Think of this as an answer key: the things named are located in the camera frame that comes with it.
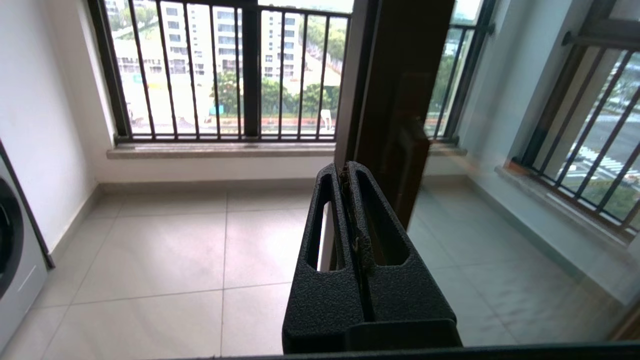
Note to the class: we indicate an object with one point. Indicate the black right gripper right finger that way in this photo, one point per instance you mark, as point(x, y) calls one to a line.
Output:
point(410, 300)

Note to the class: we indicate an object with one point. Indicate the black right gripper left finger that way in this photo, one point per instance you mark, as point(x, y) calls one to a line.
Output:
point(325, 305)

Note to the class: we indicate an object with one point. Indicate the dark brown glass sliding door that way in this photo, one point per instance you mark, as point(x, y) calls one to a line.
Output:
point(390, 60)

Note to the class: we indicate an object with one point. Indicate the stone side sill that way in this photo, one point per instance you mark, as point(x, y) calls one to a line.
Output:
point(560, 200)

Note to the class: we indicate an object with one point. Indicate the grey stone window sill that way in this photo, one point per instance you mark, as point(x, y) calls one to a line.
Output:
point(225, 150)

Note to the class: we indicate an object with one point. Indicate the white front-load washing machine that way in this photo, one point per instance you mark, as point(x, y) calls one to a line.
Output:
point(20, 280)

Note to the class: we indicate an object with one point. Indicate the black metal balcony railing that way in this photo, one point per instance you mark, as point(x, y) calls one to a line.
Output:
point(107, 75)

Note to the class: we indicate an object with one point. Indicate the black window frame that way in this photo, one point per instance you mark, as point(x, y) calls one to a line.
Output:
point(251, 75)

